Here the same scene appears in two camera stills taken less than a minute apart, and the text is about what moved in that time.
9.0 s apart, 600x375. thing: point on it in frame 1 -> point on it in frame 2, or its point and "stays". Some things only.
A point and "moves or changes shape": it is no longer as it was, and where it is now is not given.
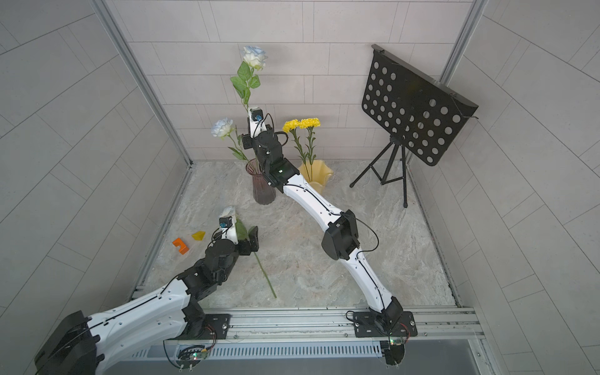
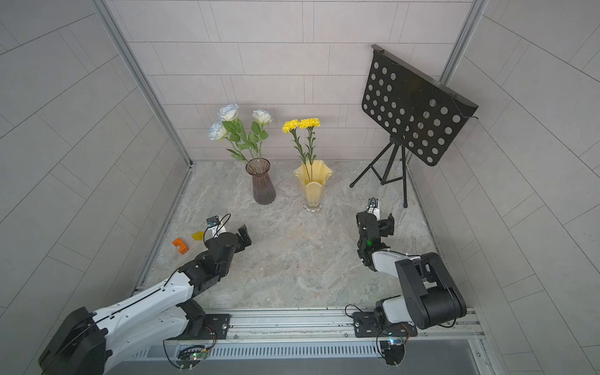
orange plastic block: (183, 248) stays
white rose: (254, 58) moves or changes shape
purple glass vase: (264, 193) stays
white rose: (223, 128) stays
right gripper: (255, 141) -> (388, 227)
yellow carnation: (291, 126) stays
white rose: (242, 234) -> (228, 113)
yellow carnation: (309, 123) stays
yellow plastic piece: (198, 235) stays
